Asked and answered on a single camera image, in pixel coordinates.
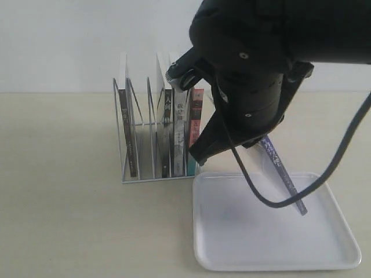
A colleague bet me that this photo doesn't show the red teal spine book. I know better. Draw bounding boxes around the red teal spine book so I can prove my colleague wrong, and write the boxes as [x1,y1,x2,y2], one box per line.
[187,87,204,176]

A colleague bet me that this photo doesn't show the dark maroon spine book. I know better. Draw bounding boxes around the dark maroon spine book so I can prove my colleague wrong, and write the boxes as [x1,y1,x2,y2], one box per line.
[118,52,138,178]

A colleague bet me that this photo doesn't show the black spine book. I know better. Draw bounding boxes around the black spine book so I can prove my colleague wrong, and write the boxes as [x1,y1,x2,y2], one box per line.
[155,52,174,178]

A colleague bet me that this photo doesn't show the white square tray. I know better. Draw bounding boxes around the white square tray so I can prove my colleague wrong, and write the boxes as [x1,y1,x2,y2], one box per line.
[192,172,362,272]

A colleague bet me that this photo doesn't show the blue moon cover book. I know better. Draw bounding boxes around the blue moon cover book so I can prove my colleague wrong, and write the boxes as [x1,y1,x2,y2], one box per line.
[243,136,298,202]

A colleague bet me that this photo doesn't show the black cable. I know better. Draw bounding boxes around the black cable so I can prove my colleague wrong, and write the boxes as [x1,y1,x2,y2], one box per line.
[213,78,371,209]

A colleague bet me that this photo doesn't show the grey spine book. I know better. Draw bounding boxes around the grey spine book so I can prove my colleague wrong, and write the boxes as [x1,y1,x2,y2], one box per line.
[169,52,192,177]

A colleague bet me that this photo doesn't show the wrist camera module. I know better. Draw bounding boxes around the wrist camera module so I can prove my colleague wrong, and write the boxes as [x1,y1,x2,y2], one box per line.
[165,47,215,92]

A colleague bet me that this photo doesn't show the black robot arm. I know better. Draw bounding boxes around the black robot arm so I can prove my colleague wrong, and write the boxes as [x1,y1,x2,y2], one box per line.
[190,1,370,163]

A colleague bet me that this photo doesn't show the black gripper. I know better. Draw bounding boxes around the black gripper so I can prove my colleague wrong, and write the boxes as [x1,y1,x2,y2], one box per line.
[190,61,314,166]

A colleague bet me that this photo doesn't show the white wire book rack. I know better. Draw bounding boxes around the white wire book rack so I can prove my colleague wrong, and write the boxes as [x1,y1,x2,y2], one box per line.
[112,78,201,184]

